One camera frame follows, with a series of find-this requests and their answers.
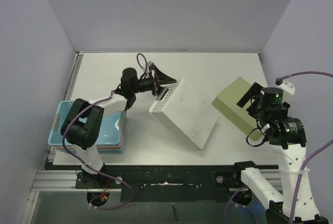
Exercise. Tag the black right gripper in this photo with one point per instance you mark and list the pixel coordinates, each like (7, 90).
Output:
(248, 95)

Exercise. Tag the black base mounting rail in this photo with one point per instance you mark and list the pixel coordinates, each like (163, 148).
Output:
(165, 183)

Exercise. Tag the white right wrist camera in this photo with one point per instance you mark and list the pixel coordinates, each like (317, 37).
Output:
(285, 85)

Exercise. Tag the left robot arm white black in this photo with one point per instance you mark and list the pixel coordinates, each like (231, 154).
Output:
(81, 127)

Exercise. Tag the green perforated plastic basket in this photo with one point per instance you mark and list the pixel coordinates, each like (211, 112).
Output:
(226, 103)

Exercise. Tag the blue bottom plastic basket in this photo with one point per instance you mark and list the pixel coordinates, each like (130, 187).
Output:
(109, 151)

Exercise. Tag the white perforated plastic basket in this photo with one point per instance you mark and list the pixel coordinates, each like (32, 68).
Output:
(185, 114)

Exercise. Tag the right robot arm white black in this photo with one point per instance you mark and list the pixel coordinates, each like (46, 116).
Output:
(286, 136)

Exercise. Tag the pink plastic basket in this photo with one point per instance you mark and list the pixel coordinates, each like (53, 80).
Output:
(109, 146)

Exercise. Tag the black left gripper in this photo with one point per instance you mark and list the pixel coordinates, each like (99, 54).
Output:
(161, 79)

